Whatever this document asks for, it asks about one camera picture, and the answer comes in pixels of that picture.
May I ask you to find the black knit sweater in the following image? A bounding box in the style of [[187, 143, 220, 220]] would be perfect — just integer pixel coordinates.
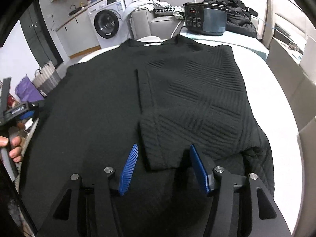
[[20, 36, 274, 236]]

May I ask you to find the black clothes pile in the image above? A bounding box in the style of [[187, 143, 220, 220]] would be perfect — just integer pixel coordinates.
[[203, 0, 259, 38]]

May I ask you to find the person's left hand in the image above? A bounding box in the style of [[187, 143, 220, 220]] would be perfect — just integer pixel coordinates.
[[0, 136, 23, 163]]

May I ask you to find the purple bag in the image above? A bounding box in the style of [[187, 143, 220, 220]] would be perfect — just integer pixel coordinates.
[[15, 75, 44, 102]]

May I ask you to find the woven laundry basket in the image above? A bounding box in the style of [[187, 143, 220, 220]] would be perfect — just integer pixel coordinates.
[[32, 60, 61, 97]]

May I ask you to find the plaid bed sheet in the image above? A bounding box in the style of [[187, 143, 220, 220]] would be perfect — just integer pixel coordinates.
[[77, 27, 303, 235]]

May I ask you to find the white washing machine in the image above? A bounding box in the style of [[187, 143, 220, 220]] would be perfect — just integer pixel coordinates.
[[88, 0, 130, 49]]

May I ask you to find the grey sofa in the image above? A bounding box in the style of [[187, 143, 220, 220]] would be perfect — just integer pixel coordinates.
[[130, 0, 203, 39]]

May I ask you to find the light blue garment on sofa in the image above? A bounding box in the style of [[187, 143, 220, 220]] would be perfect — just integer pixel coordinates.
[[121, 0, 171, 22]]

